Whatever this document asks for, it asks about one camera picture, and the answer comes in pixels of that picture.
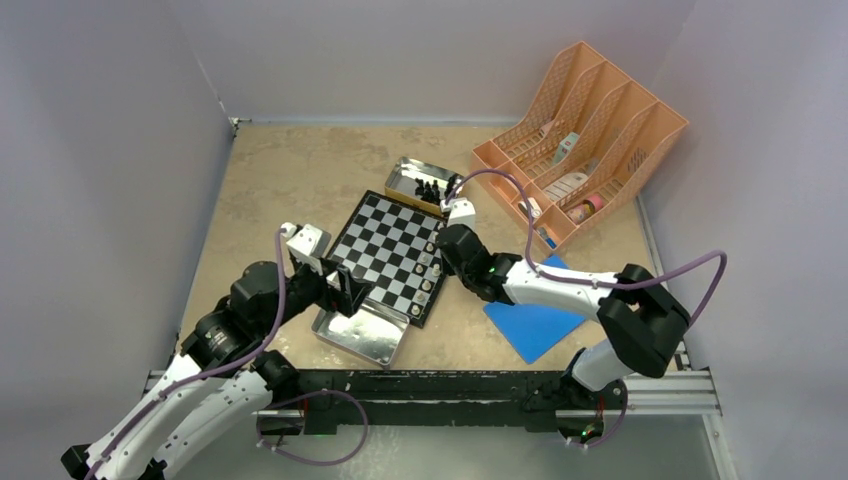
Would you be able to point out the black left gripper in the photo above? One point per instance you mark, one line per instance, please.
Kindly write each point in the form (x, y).
(350, 294)

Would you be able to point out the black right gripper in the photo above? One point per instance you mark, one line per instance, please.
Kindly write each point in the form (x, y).
(447, 266)

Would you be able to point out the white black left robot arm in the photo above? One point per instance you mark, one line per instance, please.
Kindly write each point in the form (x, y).
(224, 371)

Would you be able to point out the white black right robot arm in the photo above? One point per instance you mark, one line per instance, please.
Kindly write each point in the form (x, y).
(642, 321)

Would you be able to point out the black white chess board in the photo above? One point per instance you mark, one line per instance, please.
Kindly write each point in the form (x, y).
(382, 243)

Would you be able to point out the black chess pieces pile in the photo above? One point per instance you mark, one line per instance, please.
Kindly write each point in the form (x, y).
(431, 192)

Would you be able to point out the silver lilac metal tin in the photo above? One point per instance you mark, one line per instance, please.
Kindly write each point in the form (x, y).
(374, 333)

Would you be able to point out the yellow metal tin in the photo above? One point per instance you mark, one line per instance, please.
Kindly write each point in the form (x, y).
(400, 184)

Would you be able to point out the blue mat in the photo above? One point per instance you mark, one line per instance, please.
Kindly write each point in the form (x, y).
(532, 330)

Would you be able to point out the pink desk file organizer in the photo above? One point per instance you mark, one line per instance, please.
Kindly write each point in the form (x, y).
(589, 142)

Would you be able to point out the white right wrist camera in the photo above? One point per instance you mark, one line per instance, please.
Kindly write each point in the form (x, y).
(459, 211)

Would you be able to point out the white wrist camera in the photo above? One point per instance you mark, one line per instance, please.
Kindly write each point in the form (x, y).
(306, 245)
(459, 211)

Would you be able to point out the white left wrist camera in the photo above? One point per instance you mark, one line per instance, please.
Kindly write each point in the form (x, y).
(306, 245)

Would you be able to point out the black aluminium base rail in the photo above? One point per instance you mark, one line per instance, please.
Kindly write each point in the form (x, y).
(322, 400)

